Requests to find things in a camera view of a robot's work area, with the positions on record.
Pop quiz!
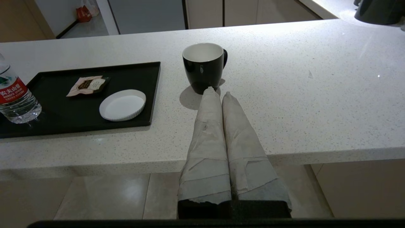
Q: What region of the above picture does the white round saucer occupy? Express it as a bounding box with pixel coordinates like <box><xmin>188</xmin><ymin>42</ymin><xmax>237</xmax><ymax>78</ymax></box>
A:
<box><xmin>99</xmin><ymin>89</ymin><xmax>147</xmax><ymax>122</ymax></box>

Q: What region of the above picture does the black electric kettle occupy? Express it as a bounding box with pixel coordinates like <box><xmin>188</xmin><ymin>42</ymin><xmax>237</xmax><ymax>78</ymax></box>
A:
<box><xmin>354</xmin><ymin>0</ymin><xmax>405</xmax><ymax>25</ymax></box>

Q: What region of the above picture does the beige sink cabinet door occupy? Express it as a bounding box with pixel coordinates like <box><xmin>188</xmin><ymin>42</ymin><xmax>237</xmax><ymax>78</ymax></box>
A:
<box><xmin>223</xmin><ymin>0</ymin><xmax>258</xmax><ymax>26</ymax></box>
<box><xmin>184</xmin><ymin>0</ymin><xmax>224</xmax><ymax>29</ymax></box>

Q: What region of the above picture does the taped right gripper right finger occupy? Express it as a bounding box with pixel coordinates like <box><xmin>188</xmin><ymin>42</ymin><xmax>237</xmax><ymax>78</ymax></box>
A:
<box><xmin>221</xmin><ymin>91</ymin><xmax>292</xmax><ymax>219</ymax></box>

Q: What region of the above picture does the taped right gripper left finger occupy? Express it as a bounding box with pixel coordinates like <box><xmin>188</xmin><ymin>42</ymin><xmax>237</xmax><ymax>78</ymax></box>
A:
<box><xmin>177</xmin><ymin>86</ymin><xmax>233</xmax><ymax>219</ymax></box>

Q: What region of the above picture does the black rectangular serving tray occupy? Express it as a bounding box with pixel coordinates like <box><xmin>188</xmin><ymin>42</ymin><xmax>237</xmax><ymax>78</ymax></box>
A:
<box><xmin>0</xmin><ymin>61</ymin><xmax>161</xmax><ymax>139</ymax></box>

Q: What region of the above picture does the black mug with white inside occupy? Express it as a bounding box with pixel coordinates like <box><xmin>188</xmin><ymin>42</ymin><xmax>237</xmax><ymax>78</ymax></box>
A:
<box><xmin>182</xmin><ymin>43</ymin><xmax>228</xmax><ymax>95</ymax></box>

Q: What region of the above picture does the red bag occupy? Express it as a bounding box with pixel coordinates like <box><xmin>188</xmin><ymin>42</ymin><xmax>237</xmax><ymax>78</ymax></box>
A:
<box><xmin>75</xmin><ymin>5</ymin><xmax>93</xmax><ymax>23</ymax></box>

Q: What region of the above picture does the tall grey cabinet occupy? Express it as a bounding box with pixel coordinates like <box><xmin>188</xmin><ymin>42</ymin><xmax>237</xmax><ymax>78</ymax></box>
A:
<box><xmin>97</xmin><ymin>0</ymin><xmax>187</xmax><ymax>35</ymax></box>

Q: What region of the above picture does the wooden entrance door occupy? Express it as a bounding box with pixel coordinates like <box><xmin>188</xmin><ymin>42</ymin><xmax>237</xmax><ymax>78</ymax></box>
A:
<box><xmin>0</xmin><ymin>0</ymin><xmax>57</xmax><ymax>43</ymax></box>

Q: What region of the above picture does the beige drawer cabinet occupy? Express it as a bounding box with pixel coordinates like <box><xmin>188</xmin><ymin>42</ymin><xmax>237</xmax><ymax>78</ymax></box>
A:
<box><xmin>256</xmin><ymin>0</ymin><xmax>323</xmax><ymax>24</ymax></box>

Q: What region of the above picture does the red-capped clear water bottle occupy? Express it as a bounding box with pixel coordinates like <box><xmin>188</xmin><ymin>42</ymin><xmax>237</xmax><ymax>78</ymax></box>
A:
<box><xmin>0</xmin><ymin>53</ymin><xmax>42</xmax><ymax>124</ymax></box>

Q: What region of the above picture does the pink and black tea packet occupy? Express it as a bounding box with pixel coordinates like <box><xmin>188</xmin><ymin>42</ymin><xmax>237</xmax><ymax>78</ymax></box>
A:
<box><xmin>66</xmin><ymin>75</ymin><xmax>111</xmax><ymax>98</ymax></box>

